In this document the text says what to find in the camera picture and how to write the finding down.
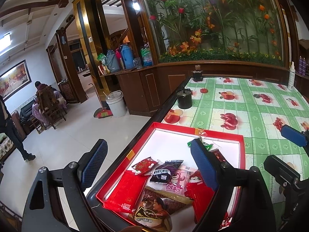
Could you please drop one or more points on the small red white snack packet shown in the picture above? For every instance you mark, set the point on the small red white snack packet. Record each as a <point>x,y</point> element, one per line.
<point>144,166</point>

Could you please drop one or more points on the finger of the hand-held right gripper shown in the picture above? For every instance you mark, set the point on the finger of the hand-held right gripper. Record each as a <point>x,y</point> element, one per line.
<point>293,134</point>
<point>282,171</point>

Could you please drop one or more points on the white spray bottle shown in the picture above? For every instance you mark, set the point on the white spray bottle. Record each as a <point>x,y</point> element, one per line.
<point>291,77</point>

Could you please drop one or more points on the ceiling light panel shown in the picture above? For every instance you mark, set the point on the ceiling light panel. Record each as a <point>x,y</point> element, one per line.
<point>4,42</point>

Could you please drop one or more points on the red white patterned packet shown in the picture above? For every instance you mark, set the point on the red white patterned packet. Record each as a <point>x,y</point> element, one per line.
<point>225,221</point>

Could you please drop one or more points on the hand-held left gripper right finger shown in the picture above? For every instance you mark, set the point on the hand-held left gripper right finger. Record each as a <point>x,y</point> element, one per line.
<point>204,164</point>

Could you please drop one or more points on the brown red snack packet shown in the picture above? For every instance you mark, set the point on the brown red snack packet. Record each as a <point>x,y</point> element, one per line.
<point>218,154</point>

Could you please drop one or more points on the purple black snack packet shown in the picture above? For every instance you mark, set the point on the purple black snack packet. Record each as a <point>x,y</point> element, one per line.
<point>165,171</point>

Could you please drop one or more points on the black sofa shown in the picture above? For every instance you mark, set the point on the black sofa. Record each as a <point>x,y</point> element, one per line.
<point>25,116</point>

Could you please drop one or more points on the purple bottles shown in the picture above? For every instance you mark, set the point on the purple bottles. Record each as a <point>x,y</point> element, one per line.
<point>303,65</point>

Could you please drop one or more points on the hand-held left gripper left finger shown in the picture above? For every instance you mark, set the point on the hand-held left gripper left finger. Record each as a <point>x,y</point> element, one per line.
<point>94,164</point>

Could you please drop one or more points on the large black tin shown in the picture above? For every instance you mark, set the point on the large black tin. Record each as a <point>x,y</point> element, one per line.
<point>184,99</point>

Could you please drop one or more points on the white plastic bucket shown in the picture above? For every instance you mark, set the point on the white plastic bucket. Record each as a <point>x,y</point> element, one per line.
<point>116,104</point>

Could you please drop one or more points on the pink thermos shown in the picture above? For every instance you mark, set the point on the pink thermos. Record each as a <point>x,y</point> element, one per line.
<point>118,58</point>

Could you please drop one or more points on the red shallow cardboard box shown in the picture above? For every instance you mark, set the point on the red shallow cardboard box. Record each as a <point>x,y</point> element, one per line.
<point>169,145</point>

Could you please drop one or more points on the framed wall painting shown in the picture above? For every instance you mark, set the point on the framed wall painting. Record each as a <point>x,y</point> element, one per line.
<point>14,79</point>

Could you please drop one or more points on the long red snack packet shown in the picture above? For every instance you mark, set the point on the long red snack packet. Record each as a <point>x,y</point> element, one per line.
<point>200,198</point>
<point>125,191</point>

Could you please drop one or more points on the brown portrait snack packet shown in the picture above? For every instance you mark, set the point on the brown portrait snack packet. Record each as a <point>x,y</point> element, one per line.
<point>157,205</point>

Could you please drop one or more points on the red green broom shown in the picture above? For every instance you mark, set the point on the red green broom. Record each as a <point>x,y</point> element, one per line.
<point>103,113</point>

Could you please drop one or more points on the golden pillar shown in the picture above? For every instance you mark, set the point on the golden pillar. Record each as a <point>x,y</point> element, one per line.
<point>89,41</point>

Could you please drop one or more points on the pink white snack packet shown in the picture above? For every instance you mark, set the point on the pink white snack packet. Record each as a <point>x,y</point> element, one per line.
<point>179,181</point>

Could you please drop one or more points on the grey blue thermos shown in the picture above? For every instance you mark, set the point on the grey blue thermos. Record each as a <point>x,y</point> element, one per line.
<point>112,61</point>

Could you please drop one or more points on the glass mug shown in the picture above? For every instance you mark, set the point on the glass mug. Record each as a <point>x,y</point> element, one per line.
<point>137,63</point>

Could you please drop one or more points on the green plastic bag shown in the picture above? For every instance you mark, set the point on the green plastic bag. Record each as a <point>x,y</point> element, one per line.
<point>101,58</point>

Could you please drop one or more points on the green snack packet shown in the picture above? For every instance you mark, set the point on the green snack packet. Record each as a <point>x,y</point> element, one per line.
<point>208,146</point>

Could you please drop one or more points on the wooden chair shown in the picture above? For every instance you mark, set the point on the wooden chair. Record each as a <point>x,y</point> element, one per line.
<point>52,111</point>

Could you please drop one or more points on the small black jar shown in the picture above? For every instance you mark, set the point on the small black jar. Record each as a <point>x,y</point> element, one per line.
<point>197,75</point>

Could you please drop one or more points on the artificial flower glass display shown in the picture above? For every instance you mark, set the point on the artificial flower glass display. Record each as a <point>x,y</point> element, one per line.
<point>212,21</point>

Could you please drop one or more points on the small red candy wrapper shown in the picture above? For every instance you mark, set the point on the small red candy wrapper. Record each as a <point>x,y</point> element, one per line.
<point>201,134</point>

